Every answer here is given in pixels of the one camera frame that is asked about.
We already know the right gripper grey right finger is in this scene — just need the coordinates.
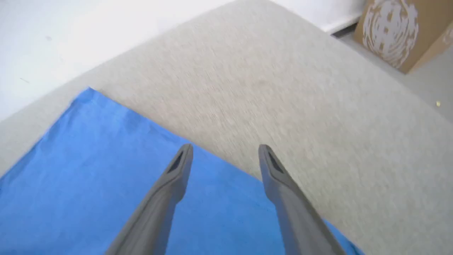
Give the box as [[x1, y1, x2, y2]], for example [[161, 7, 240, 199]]
[[258, 144, 345, 255]]

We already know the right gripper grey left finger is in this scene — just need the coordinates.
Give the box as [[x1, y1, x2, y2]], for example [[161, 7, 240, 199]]
[[104, 143, 194, 255]]

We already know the blue white red-striped garment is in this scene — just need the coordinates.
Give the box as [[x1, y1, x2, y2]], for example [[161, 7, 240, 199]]
[[0, 87, 365, 255]]

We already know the light grey fabric sofa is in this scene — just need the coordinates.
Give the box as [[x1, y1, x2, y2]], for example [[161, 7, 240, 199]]
[[0, 0, 453, 255]]

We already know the brown printed cardboard box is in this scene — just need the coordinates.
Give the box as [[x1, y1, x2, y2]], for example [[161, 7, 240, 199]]
[[353, 0, 453, 75]]

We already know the white wall baseboard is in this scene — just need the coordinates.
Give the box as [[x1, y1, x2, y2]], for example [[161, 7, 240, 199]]
[[311, 12, 366, 35]]

